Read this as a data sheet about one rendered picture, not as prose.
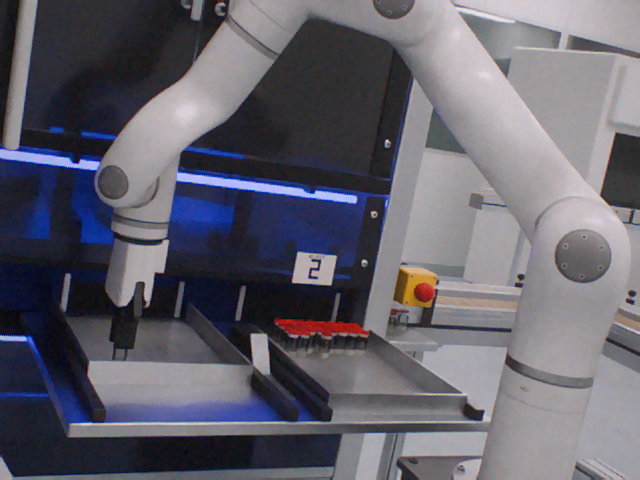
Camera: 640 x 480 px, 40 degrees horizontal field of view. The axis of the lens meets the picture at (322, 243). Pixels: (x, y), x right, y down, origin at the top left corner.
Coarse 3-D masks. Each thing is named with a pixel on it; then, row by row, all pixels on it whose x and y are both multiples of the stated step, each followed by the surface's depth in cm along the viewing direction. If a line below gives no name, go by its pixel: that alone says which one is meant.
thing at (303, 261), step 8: (304, 256) 168; (312, 256) 169; (320, 256) 170; (328, 256) 170; (336, 256) 171; (296, 264) 168; (304, 264) 169; (312, 264) 169; (328, 264) 171; (296, 272) 168; (304, 272) 169; (312, 272) 170; (320, 272) 170; (328, 272) 171; (296, 280) 169; (304, 280) 169; (312, 280) 170; (320, 280) 171; (328, 280) 172
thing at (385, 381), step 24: (288, 360) 147; (312, 360) 158; (336, 360) 161; (360, 360) 164; (384, 360) 167; (408, 360) 161; (312, 384) 139; (336, 384) 148; (360, 384) 150; (384, 384) 153; (408, 384) 155; (432, 384) 154; (336, 408) 134; (360, 408) 136; (384, 408) 138; (408, 408) 140; (432, 408) 142; (456, 408) 145
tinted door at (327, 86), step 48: (288, 48) 158; (336, 48) 162; (384, 48) 166; (288, 96) 160; (336, 96) 164; (384, 96) 169; (192, 144) 154; (240, 144) 158; (288, 144) 162; (336, 144) 167
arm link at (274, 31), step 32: (256, 0) 119; (288, 0) 118; (320, 0) 116; (352, 0) 110; (384, 0) 107; (416, 0) 107; (256, 32) 120; (288, 32) 121; (384, 32) 110; (416, 32) 110
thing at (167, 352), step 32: (64, 320) 145; (96, 320) 158; (160, 320) 165; (192, 320) 166; (96, 352) 141; (128, 352) 144; (160, 352) 147; (192, 352) 150; (224, 352) 150; (160, 384) 133; (192, 384) 135; (224, 384) 138
